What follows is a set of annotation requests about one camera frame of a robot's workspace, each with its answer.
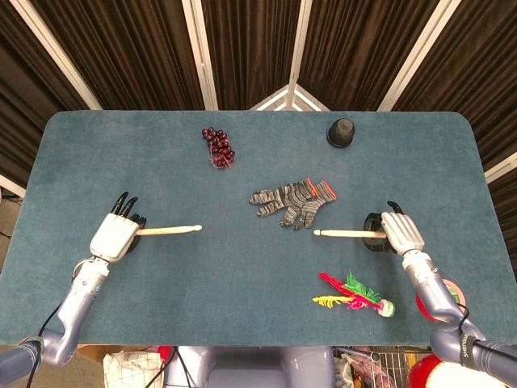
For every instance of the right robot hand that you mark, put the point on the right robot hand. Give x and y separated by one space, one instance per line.
402 234

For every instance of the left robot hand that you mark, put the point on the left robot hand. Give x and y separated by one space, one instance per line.
113 238

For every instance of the wooden drumstick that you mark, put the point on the wooden drumstick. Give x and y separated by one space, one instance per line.
173 230
347 233

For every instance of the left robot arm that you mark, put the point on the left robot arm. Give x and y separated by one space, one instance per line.
76 307

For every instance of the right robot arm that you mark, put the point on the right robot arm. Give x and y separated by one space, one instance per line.
432 291

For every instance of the red tape roll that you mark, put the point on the red tape roll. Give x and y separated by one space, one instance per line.
423 308

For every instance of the colourful feather shuttlecock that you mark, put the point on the colourful feather shuttlecock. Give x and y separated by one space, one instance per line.
357 298

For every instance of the grey striped knit glove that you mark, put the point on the grey striped knit glove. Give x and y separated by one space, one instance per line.
311 208
282 196

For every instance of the cardboard box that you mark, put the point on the cardboard box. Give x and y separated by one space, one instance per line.
95 352

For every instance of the black faceted cup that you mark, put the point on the black faceted cup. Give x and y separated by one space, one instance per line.
341 132

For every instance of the blue table mat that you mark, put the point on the blue table mat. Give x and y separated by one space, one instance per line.
222 291

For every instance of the small red object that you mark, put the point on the small red object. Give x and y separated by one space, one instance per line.
165 352

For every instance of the white checked bag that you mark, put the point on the white checked bag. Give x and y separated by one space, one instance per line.
129 369

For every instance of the red grape bunch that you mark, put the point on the red grape bunch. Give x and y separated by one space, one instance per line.
220 147

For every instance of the red and white ball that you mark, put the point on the red and white ball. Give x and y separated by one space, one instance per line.
440 374

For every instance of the lavender robot torso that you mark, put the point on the lavender robot torso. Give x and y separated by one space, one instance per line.
250 368

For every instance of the brown curtain folding screen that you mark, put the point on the brown curtain folding screen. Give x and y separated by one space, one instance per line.
250 52

